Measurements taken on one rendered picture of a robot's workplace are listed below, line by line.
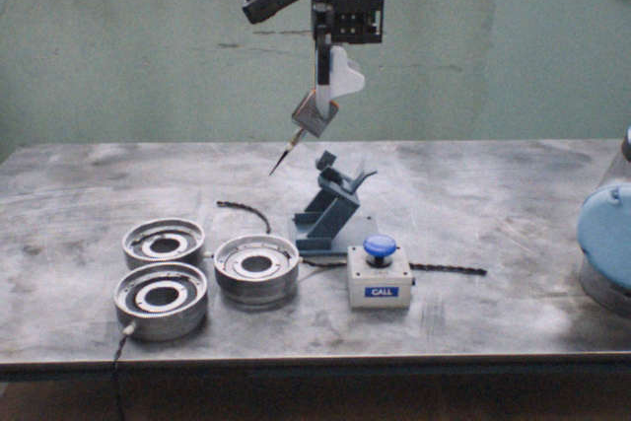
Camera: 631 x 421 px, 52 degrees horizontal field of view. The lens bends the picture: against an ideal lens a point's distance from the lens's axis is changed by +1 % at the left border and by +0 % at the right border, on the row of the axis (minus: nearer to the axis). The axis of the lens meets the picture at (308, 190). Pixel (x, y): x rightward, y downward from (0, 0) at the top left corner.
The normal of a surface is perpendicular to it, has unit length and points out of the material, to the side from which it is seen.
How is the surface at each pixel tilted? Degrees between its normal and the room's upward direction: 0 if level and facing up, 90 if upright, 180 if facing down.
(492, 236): 0
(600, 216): 97
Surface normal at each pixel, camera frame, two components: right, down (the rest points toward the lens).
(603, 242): -0.62, 0.47
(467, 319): 0.00, -0.89
